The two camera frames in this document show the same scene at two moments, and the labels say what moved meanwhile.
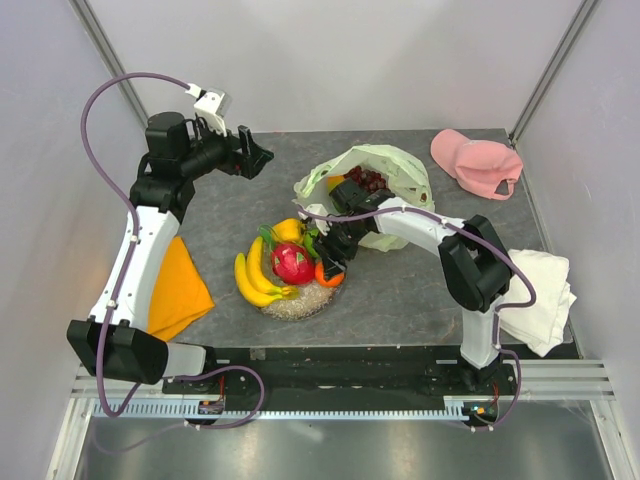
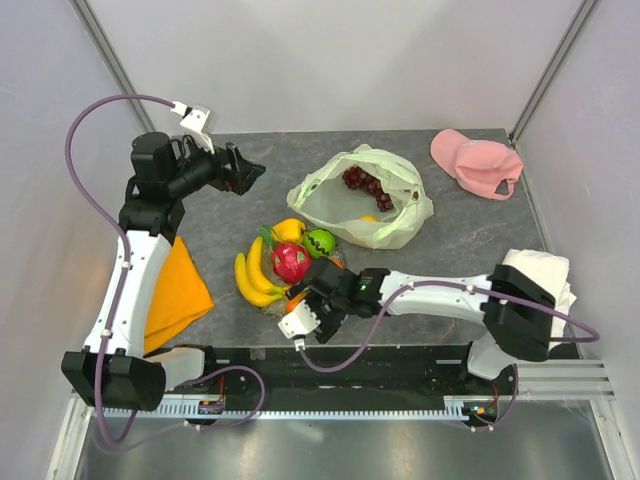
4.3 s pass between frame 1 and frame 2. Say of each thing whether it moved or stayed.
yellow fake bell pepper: stayed
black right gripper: moved
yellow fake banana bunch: stayed
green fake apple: stayed
